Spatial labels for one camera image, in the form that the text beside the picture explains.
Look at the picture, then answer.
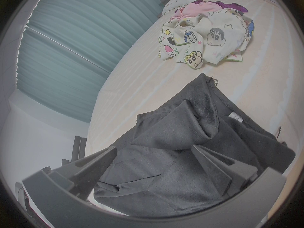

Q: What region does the pink garment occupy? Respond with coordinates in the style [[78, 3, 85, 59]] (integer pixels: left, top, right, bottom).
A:
[[171, 1, 222, 21]]

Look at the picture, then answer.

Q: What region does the black T-shirt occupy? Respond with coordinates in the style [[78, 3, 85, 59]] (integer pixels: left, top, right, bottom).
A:
[[93, 73, 296, 217]]

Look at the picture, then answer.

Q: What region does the blue-green curtain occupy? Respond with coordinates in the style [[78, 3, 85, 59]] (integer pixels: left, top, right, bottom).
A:
[[17, 29, 112, 123], [24, 0, 167, 73]]

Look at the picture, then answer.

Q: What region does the bed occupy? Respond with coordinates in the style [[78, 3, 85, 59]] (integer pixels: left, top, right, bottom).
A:
[[86, 0, 303, 214]]

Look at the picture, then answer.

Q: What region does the purple garment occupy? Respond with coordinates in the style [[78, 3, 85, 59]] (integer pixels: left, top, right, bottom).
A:
[[192, 0, 248, 14]]

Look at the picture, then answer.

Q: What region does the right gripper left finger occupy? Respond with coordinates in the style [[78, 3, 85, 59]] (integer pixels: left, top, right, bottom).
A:
[[49, 146, 118, 200]]

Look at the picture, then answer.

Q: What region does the white printed garment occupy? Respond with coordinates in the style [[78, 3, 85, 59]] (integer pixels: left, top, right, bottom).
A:
[[158, 7, 255, 70]]

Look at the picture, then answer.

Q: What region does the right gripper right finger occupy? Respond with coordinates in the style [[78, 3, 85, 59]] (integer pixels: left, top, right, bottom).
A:
[[191, 144, 258, 196]]

